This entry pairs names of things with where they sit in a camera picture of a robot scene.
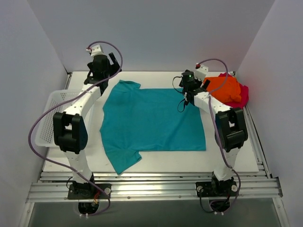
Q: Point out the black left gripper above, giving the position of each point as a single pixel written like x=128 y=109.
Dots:
x=110 y=65

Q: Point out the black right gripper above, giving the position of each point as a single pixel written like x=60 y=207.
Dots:
x=200 y=86

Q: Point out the teal t shirt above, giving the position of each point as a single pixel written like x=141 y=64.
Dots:
x=137 y=119

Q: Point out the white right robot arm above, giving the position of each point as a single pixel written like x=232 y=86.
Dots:
x=229 y=124

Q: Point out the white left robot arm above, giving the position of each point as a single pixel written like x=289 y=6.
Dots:
x=69 y=128

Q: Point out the orange folded t shirt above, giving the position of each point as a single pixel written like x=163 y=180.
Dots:
x=215 y=82

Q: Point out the pink folded t shirt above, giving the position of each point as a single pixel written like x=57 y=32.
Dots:
x=241 y=97

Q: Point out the white plastic basket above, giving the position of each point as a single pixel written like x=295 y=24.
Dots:
x=47 y=118

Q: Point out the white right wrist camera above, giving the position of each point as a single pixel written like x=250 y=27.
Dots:
x=201 y=72

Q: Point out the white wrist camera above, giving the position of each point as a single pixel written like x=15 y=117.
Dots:
x=201 y=72
x=95 y=50

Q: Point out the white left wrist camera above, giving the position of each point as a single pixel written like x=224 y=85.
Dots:
x=95 y=50

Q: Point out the aluminium right side rail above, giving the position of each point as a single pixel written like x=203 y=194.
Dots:
x=255 y=141

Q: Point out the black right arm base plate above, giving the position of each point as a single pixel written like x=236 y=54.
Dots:
x=216 y=189

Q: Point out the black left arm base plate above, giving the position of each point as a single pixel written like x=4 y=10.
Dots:
x=82 y=191

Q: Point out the aluminium front rail frame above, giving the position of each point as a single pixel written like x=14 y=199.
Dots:
x=151 y=186

